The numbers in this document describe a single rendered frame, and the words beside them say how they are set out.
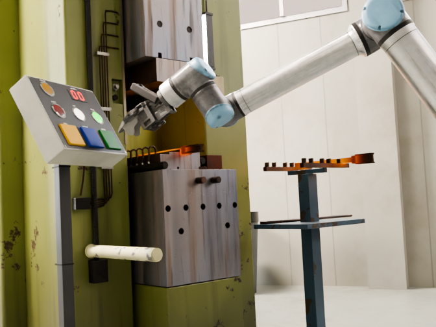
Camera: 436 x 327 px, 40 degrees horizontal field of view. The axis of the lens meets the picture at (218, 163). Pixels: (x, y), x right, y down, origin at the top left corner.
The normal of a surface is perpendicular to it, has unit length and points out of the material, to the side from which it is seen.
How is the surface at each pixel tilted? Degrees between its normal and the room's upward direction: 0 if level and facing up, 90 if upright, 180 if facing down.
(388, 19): 83
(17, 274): 90
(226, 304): 90
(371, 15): 83
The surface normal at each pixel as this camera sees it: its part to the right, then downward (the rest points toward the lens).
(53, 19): -0.76, 0.00
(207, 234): 0.65, -0.08
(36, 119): -0.41, -0.04
